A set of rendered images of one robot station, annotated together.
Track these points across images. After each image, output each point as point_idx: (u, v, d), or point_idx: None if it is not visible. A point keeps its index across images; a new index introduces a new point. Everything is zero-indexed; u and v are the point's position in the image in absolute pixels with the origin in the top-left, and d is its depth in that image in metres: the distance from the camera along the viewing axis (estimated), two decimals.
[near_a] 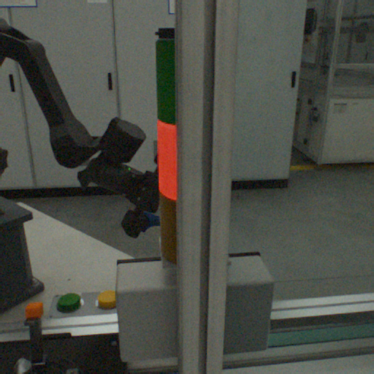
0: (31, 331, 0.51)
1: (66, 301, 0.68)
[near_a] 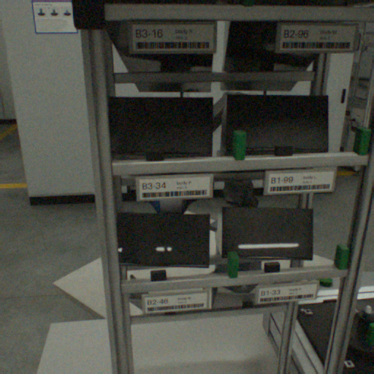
0: None
1: (325, 280, 1.06)
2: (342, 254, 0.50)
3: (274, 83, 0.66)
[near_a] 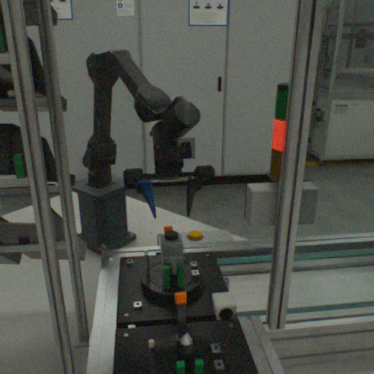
0: None
1: None
2: (14, 161, 0.50)
3: (27, 14, 0.66)
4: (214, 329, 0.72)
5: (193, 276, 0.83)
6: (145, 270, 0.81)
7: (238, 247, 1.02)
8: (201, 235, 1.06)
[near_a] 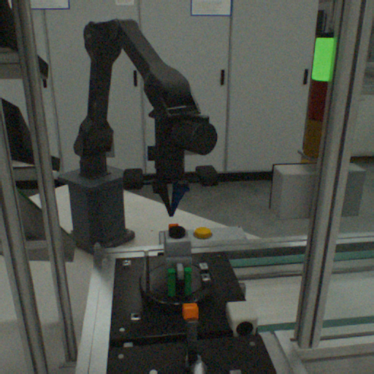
0: None
1: None
2: None
3: None
4: (231, 348, 0.58)
5: (203, 281, 0.68)
6: (145, 275, 0.66)
7: (253, 247, 0.87)
8: (210, 232, 0.92)
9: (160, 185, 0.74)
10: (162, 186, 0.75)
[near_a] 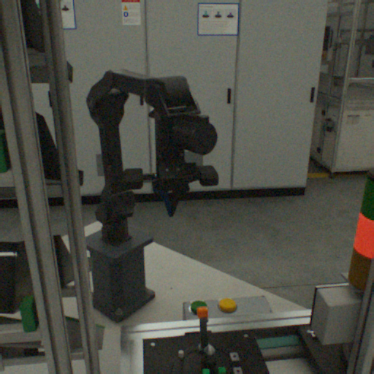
0: None
1: (198, 307, 0.90)
2: (20, 311, 0.35)
3: (34, 73, 0.51)
4: (231, 338, 0.81)
5: None
6: None
7: (280, 323, 0.87)
8: (234, 305, 0.91)
9: None
10: None
